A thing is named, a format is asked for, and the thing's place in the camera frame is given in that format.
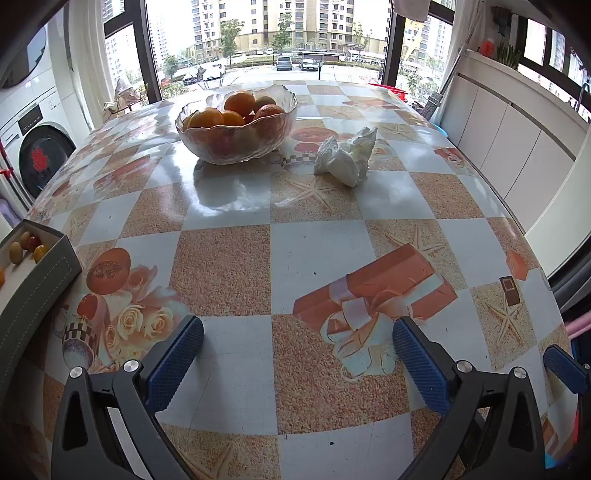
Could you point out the clear glass bowl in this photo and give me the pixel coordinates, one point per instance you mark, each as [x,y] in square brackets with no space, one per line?
[231,150]

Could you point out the orange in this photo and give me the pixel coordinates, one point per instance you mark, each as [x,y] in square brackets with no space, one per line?
[238,102]
[205,119]
[269,114]
[232,119]

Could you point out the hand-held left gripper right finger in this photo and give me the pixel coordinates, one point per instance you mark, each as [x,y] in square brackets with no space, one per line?
[418,364]

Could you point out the dark parked van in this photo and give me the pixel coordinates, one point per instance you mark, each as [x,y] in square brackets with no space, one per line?
[284,63]

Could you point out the grey shallow cardboard box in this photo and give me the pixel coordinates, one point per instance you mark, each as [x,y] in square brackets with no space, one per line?
[41,286]

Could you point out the white parked car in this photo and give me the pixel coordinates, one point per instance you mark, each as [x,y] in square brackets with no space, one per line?
[213,71]

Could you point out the white tumble dryer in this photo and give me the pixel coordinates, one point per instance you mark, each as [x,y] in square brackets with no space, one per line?
[46,78]

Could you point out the green-brown round fruit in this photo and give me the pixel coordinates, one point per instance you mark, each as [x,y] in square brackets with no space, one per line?
[265,99]

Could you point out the red plastic basin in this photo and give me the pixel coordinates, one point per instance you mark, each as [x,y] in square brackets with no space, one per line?
[390,91]

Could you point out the hanging cloth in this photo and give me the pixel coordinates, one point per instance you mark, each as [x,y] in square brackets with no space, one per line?
[411,9]

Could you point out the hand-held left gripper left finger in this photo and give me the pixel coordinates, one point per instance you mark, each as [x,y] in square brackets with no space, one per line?
[178,360]

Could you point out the woven wicker basket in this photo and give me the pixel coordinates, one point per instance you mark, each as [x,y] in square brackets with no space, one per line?
[433,106]

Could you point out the red cherry tomato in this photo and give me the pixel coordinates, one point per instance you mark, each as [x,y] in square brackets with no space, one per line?
[32,243]

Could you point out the white low cabinet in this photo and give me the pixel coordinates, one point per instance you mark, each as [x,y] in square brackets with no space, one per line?
[508,129]

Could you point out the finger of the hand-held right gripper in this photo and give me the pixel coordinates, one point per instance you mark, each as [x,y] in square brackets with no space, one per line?
[563,367]

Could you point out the silver parked car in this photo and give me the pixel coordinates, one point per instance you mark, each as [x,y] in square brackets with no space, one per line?
[308,63]

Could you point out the yellow cherry tomato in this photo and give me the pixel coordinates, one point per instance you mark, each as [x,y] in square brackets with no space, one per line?
[40,253]

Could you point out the pink plastic case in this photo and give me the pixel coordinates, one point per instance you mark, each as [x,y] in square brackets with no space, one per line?
[579,323]

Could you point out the green potted plant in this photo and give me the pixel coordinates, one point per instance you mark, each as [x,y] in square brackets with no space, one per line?
[508,57]

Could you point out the lilac plastic container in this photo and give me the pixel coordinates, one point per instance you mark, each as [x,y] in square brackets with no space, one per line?
[4,212]

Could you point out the white washing machine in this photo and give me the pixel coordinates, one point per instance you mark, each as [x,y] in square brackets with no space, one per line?
[41,157]

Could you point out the red bottle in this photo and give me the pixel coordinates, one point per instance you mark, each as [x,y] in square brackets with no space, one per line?
[487,47]

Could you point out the crumpled white tissue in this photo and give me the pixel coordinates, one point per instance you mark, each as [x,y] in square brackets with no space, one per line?
[341,157]

